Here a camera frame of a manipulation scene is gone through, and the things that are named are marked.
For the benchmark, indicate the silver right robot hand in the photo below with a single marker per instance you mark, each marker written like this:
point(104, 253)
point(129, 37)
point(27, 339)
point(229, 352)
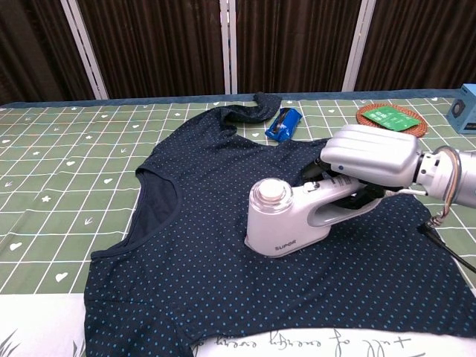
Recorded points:
point(372, 152)

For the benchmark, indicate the white handheld steam iron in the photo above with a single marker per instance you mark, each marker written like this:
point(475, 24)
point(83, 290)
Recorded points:
point(275, 223)

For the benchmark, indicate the dark blue dotted shirt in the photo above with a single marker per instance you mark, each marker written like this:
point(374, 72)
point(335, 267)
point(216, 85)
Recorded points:
point(186, 260)

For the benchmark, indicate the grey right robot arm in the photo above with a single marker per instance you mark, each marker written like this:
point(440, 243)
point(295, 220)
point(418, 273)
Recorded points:
point(465, 178)

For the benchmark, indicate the round woven rattan coaster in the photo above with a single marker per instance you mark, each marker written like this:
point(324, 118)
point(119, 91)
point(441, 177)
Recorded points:
point(362, 121)

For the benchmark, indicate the green flat packet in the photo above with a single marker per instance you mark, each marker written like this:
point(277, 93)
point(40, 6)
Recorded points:
point(390, 117)

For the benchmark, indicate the blue snack packet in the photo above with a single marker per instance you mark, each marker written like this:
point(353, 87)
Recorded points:
point(284, 124)

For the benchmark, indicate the light blue cardboard box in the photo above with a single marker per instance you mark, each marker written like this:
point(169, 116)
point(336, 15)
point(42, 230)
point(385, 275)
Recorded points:
point(465, 108)

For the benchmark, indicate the dark brown pleated curtain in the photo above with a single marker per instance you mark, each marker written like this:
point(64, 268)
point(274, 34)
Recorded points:
point(156, 44)

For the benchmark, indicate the green checked tablecloth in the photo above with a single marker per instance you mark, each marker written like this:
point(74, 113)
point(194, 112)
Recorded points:
point(74, 167)

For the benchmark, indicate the white screen frame post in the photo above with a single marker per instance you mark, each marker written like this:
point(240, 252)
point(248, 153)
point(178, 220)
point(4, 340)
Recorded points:
point(83, 48)
point(228, 44)
point(359, 41)

